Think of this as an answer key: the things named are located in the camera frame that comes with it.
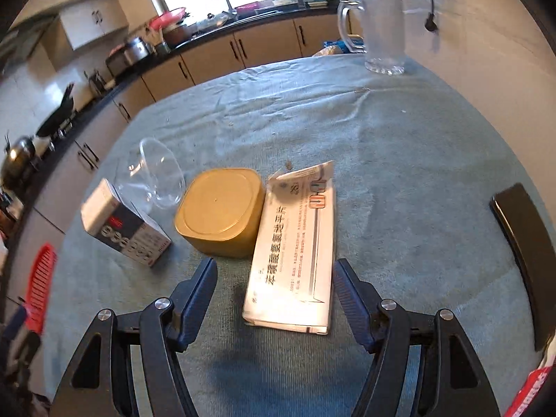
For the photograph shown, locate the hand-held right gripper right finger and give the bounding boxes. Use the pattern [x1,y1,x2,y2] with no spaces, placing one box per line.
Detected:
[334,258,501,417]

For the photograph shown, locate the silver rice cooker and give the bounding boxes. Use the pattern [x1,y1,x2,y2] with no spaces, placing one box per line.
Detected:
[105,36,151,75]

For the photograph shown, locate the clear glass pitcher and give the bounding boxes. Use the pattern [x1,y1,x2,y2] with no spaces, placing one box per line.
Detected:
[337,0,408,76]

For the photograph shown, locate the red plastic basket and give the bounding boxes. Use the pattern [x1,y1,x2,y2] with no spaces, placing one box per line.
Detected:
[23,243,58,336]

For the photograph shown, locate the black wok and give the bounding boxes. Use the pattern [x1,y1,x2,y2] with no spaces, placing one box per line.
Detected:
[35,83,77,140]

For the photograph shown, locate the black chair back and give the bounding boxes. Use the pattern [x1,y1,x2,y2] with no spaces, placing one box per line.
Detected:
[489,182,556,353]

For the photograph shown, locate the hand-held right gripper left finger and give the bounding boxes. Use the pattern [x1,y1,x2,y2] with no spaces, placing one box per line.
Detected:
[53,256,219,417]

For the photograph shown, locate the white upper cabinet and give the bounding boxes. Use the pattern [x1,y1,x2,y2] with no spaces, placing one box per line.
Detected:
[58,0,130,51]

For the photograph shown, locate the clear plastic cup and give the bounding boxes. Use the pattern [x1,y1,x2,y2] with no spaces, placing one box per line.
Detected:
[115,137,186,210]

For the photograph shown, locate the beige lower cabinets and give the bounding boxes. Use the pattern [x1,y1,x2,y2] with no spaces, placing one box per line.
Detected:
[0,16,365,300]

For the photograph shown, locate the black kitchen countertop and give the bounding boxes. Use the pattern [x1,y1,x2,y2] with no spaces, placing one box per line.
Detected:
[0,2,366,209]

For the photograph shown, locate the long white medicine box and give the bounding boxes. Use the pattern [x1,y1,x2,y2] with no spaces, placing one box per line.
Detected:
[242,160,338,336]

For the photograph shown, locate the red bowl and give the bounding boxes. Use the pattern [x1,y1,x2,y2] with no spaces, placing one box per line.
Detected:
[147,7,188,30]

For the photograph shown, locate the blue plastic bag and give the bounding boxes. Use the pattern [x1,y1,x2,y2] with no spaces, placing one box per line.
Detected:
[322,35,364,56]

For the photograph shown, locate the yellow square container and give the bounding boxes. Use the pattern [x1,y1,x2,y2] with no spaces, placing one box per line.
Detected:
[174,167,267,259]

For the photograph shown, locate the red printed clear plastic bag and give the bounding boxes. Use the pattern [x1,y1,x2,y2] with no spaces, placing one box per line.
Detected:
[503,350,556,417]

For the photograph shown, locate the white and dark box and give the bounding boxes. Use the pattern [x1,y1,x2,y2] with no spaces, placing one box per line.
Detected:
[81,178,172,269]

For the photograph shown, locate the black kettle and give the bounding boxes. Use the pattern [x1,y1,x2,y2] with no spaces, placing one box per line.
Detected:
[1,134,36,186]

